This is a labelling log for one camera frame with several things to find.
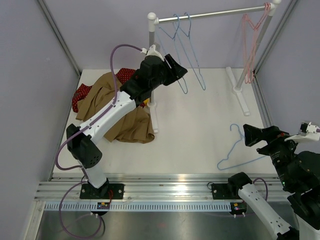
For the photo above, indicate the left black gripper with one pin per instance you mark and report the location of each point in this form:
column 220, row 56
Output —
column 176, row 72

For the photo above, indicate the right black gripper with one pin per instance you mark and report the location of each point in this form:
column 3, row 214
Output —
column 272, row 134

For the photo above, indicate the red polka-dot skirt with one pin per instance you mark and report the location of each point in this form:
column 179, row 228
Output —
column 123, row 76

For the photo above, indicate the tan skirt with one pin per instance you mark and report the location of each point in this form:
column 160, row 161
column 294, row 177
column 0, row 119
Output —
column 140, row 133

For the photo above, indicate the pink hanger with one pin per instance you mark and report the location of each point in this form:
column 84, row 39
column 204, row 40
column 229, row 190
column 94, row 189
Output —
column 257, row 37
column 250, row 50

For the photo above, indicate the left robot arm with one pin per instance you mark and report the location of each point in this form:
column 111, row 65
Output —
column 153, row 72

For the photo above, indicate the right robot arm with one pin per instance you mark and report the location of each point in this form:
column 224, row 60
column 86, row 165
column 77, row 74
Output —
column 299, row 174

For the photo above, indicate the yellow plastic tray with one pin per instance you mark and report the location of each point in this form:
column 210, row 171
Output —
column 145, row 102

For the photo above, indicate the white metal clothes rack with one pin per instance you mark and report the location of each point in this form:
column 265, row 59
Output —
column 225, row 39

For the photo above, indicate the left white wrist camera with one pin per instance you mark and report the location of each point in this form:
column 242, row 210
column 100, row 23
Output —
column 152, row 51

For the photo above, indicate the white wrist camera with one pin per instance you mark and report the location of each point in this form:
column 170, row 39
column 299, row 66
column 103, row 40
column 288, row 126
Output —
column 152, row 51
column 308, row 132

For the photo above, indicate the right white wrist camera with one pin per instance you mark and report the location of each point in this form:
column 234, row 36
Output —
column 308, row 132

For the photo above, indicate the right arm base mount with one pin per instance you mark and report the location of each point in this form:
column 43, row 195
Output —
column 223, row 191

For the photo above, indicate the white slotted cable duct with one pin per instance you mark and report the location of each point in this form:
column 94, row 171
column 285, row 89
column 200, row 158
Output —
column 120, row 206

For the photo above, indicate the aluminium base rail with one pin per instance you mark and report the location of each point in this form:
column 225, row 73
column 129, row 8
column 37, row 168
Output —
column 138, row 188

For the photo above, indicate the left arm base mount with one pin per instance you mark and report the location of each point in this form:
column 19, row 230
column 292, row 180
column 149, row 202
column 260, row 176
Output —
column 114, row 191

